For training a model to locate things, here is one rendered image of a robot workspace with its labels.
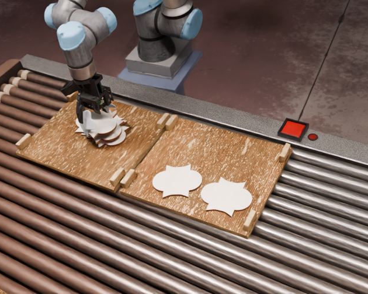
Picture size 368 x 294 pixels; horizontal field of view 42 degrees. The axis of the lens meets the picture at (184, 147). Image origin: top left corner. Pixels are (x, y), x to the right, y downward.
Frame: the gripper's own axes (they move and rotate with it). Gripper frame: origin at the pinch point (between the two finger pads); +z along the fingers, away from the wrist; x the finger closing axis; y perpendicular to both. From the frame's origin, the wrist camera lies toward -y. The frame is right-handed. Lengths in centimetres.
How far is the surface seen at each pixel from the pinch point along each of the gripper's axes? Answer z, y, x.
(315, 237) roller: 10, 75, -7
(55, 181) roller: 9.0, -3.8, -20.2
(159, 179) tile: 6.3, 28.2, -8.2
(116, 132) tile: 3.9, 5.9, 1.7
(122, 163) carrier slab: 7.2, 13.1, -6.5
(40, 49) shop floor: 101, -192, 136
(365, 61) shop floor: 102, 44, 202
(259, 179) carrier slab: 7, 55, 4
